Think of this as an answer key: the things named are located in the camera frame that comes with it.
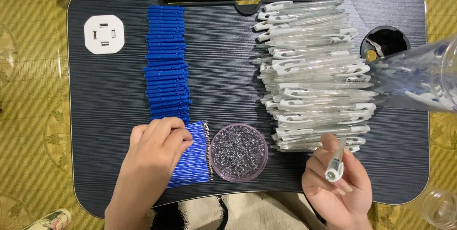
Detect person's left hand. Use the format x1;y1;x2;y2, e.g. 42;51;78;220
121;117;195;206

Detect person's right hand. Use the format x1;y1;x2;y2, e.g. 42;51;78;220
302;133;374;223

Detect clear white-tipped single pen barrel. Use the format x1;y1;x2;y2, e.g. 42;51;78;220
324;137;348;183

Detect pile of blue pen refills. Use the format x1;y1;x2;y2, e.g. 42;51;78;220
167;120;214;188

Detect pink round plastic dish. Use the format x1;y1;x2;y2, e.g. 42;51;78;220
209;123;269;183

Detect heap of small metal springs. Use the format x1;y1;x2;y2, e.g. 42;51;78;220
214;126;266;178

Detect black lap desk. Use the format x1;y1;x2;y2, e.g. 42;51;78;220
67;0;430;219

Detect black and white garment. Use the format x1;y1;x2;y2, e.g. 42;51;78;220
151;192;327;230

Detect white square USB hub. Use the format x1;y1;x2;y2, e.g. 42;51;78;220
84;15;125;55

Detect yellow patterned floor mat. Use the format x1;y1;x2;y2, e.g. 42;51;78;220
0;0;457;230

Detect pile of clear pen barrels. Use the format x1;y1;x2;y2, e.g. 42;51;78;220
253;0;379;153

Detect clear plastic jar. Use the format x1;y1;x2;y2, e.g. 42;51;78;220
368;34;457;113

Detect assembled pens bunch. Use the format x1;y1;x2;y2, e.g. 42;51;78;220
378;44;457;111

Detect clear round plastic lid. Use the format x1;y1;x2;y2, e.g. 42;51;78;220
422;189;457;230

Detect silver metal bracket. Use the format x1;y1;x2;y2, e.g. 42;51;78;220
366;37;385;59

